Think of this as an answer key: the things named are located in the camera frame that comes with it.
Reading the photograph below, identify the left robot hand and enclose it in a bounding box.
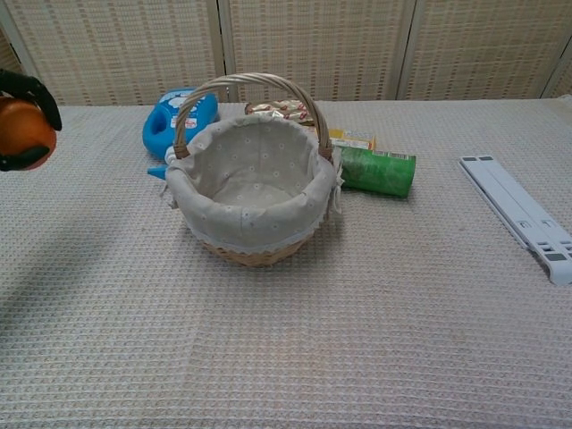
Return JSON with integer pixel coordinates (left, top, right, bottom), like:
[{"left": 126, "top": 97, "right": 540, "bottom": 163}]
[{"left": 0, "top": 68, "right": 63, "bottom": 172}]

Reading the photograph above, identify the orange fruit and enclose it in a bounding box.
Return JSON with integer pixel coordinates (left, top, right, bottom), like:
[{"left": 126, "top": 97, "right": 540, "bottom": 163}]
[{"left": 0, "top": 97, "right": 58, "bottom": 171}]

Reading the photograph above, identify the grey fabric basket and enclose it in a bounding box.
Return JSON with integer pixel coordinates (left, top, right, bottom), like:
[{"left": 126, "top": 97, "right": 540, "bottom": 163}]
[{"left": 160, "top": 72, "right": 344, "bottom": 268}]

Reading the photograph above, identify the grey woven tablecloth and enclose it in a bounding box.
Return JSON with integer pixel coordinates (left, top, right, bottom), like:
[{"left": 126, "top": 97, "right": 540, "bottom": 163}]
[{"left": 0, "top": 94, "right": 572, "bottom": 429}]

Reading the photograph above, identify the blue pump detergent bottle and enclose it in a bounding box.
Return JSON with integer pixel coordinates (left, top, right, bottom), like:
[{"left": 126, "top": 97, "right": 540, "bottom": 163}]
[{"left": 142, "top": 87, "right": 221, "bottom": 182}]

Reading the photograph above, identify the gold foil snack pack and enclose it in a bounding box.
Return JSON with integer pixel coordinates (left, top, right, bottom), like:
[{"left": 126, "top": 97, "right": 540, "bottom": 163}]
[{"left": 244, "top": 99, "right": 316, "bottom": 127}]

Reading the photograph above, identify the yellow snack box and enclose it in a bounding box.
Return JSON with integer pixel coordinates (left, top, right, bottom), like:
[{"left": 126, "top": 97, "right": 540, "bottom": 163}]
[{"left": 315, "top": 127, "right": 378, "bottom": 152}]

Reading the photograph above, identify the green cylindrical can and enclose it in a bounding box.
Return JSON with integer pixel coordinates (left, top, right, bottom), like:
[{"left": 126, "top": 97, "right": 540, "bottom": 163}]
[{"left": 332, "top": 145, "right": 417, "bottom": 199}]

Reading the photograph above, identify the white folding laptop stand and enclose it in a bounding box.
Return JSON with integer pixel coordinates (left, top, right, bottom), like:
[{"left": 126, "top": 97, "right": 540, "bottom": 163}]
[{"left": 458, "top": 154, "right": 572, "bottom": 286}]

